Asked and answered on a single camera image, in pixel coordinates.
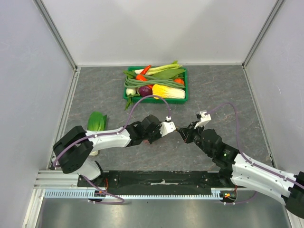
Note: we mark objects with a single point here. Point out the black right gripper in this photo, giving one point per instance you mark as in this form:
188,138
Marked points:
188,134

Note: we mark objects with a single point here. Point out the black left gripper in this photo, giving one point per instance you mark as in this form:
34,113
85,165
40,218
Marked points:
158,136

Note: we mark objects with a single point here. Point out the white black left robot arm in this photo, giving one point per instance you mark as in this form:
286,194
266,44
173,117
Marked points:
73,149

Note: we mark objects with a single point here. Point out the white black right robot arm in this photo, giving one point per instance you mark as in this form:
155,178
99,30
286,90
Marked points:
239,169

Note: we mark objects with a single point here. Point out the purple onion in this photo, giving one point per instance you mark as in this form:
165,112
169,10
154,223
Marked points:
145,91

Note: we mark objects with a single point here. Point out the yellow napa cabbage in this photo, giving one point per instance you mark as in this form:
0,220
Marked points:
168,92

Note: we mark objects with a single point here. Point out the green long beans bundle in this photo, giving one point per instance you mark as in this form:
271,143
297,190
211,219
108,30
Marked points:
131,82

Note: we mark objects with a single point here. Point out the green white bok choy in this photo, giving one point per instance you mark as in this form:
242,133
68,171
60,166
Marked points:
97,122

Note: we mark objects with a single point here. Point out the orange pumpkin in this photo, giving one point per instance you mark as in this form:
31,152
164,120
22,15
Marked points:
180,81

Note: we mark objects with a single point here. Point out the red chili pepper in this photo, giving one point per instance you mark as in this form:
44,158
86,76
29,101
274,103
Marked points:
146,70

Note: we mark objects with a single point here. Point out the large green leaf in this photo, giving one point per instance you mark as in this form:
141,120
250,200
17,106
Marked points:
169,73

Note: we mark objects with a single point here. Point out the pale green celery stalk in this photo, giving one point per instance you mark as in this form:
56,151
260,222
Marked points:
154,70

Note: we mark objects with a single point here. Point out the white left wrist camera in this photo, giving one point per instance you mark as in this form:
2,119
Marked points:
167,127

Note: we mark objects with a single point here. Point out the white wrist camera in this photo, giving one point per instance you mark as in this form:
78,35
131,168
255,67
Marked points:
203,119
167,127

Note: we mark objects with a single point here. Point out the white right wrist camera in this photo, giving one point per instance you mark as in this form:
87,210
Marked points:
203,119

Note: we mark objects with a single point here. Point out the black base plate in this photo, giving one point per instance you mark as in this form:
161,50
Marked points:
119,179

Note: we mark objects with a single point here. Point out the slotted cable duct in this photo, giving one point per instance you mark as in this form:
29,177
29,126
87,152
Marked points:
90,193

